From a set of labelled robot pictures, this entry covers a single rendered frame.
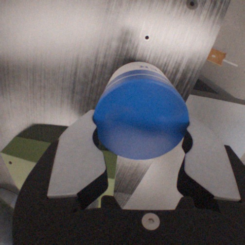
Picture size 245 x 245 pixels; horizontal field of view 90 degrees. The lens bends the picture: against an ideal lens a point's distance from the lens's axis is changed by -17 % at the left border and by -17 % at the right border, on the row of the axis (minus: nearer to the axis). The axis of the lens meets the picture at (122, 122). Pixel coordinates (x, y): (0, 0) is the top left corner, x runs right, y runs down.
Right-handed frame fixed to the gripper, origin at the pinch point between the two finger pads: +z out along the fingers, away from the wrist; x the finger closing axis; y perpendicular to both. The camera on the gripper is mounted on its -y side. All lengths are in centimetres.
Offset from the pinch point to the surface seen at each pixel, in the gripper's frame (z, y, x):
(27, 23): 14.4, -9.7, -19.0
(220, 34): 97, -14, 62
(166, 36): 14.4, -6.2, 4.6
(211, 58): 97, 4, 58
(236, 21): 97, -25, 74
